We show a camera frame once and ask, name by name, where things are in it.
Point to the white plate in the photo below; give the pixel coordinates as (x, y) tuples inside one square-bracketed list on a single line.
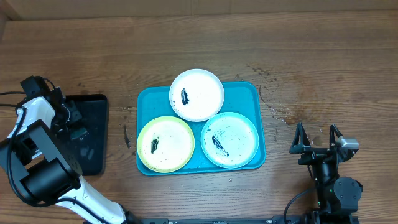
[(196, 95)]

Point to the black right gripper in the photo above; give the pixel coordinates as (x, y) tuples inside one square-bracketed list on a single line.
[(319, 152)]

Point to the black water tray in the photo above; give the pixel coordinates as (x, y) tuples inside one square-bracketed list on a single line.
[(91, 149)]

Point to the brown cardboard backdrop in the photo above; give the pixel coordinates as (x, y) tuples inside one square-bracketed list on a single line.
[(76, 9)]

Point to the yellow-green plate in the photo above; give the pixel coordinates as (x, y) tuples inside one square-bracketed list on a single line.
[(165, 144)]

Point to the light blue plate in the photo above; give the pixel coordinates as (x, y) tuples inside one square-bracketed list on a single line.
[(229, 140)]

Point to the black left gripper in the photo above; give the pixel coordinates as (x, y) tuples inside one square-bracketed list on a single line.
[(65, 126)]

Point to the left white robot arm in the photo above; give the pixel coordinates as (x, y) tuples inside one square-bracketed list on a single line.
[(40, 155)]

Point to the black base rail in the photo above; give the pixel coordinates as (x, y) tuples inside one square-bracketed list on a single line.
[(278, 219)]

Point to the blue plastic tray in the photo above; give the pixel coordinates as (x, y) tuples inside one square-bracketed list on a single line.
[(239, 97)]

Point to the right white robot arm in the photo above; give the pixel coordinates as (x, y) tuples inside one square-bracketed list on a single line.
[(337, 196)]

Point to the dark green sponge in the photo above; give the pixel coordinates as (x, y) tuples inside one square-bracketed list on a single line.
[(78, 133)]

